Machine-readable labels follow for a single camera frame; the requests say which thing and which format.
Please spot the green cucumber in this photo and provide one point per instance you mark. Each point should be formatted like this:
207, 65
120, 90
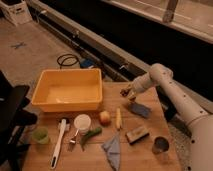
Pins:
89, 135

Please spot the wooden block eraser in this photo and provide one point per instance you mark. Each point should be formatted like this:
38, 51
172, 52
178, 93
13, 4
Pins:
136, 134

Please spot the white handled brush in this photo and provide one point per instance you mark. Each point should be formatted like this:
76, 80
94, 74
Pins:
64, 126

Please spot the white plastic cup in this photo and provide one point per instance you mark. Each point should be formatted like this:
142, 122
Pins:
82, 123

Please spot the blue floor object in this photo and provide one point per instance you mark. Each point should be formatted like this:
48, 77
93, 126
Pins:
87, 64

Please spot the white cardboard box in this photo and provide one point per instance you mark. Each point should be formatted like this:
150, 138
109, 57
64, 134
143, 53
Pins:
17, 13

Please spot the red yellow apple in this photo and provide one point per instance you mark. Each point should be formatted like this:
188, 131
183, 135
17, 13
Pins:
104, 118

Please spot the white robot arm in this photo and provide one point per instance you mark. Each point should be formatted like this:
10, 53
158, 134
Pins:
198, 120

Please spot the dark purple grape bunch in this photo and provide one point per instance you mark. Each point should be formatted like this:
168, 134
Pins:
124, 92

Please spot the blue sponge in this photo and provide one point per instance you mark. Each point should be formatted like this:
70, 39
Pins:
139, 109

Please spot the black chair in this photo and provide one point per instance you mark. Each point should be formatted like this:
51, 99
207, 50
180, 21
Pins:
13, 120

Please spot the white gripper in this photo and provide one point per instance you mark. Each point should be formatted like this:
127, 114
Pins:
132, 95

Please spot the blue cloth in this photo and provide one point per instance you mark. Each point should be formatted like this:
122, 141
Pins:
112, 151

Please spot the green plastic cup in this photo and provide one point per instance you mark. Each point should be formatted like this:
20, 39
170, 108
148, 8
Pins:
40, 135

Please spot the yellow plastic tub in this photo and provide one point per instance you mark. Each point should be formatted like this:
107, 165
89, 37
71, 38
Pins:
68, 90

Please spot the metal cup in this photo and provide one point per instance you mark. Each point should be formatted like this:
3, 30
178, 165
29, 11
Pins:
160, 145

